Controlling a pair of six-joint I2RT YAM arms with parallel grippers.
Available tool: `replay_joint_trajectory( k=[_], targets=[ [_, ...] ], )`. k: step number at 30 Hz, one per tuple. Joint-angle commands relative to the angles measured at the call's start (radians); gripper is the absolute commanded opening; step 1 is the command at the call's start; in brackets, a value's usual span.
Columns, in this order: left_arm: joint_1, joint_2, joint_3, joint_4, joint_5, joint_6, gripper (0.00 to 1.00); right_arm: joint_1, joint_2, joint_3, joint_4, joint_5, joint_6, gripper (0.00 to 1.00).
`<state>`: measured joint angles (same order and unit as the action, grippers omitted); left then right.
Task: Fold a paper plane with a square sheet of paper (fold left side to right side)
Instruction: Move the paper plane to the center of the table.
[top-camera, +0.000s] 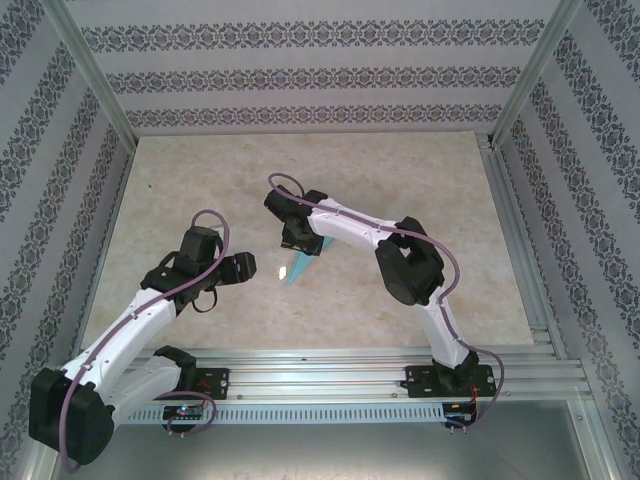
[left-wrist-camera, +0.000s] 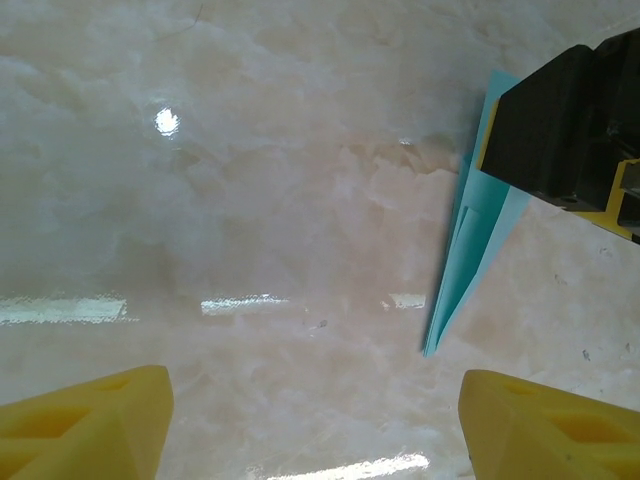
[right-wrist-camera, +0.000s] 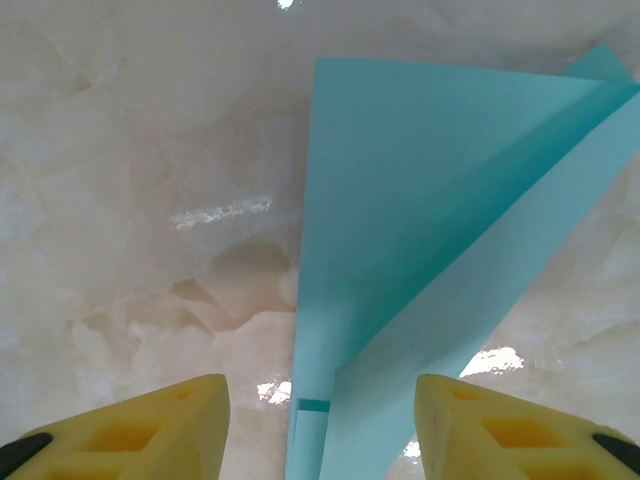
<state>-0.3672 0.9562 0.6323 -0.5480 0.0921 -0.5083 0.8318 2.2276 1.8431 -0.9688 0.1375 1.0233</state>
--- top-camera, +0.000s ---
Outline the light blue paper sheet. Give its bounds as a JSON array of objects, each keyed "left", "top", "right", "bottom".
[{"left": 282, "top": 237, "right": 337, "bottom": 290}]

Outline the small circuit board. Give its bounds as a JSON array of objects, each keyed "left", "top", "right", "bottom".
[
  {"left": 163, "top": 405, "right": 206, "bottom": 421},
  {"left": 444, "top": 402, "right": 476, "bottom": 424}
]

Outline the grey metal panel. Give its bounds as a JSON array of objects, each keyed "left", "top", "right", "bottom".
[{"left": 44, "top": 423, "right": 614, "bottom": 480}]

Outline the black left gripper cable loop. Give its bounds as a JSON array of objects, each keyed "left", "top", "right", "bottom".
[{"left": 192, "top": 284, "right": 219, "bottom": 314}]

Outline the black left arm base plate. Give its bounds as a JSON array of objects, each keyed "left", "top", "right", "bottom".
[{"left": 192, "top": 367, "right": 232, "bottom": 401}]

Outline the long aluminium mounting rail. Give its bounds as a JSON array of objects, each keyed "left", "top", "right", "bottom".
[{"left": 47, "top": 347, "right": 589, "bottom": 401}]

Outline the slotted grey cable duct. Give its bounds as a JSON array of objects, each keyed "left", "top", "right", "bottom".
[{"left": 122, "top": 402, "right": 446, "bottom": 425}]

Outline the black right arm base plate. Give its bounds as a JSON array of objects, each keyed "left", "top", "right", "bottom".
[{"left": 405, "top": 364, "right": 501, "bottom": 400}]

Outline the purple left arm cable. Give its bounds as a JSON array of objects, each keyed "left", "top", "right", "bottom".
[{"left": 58, "top": 209, "right": 231, "bottom": 474}]

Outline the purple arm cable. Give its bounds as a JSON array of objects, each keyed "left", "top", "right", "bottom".
[
  {"left": 268, "top": 172, "right": 505, "bottom": 435},
  {"left": 58, "top": 209, "right": 231, "bottom": 474}
]

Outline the aluminium side rail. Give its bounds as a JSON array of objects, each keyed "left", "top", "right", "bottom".
[{"left": 477, "top": 134, "right": 569, "bottom": 359}]

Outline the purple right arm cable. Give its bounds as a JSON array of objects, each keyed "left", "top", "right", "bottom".
[{"left": 268, "top": 172, "right": 505, "bottom": 435}]

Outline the aluminium frame post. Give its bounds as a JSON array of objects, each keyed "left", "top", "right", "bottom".
[
  {"left": 42, "top": 0, "right": 139, "bottom": 146},
  {"left": 489, "top": 0, "right": 584, "bottom": 151}
]

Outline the aluminium frame beam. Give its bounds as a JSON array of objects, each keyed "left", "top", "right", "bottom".
[
  {"left": 579, "top": 397, "right": 631, "bottom": 480},
  {"left": 17, "top": 399, "right": 71, "bottom": 480}
]

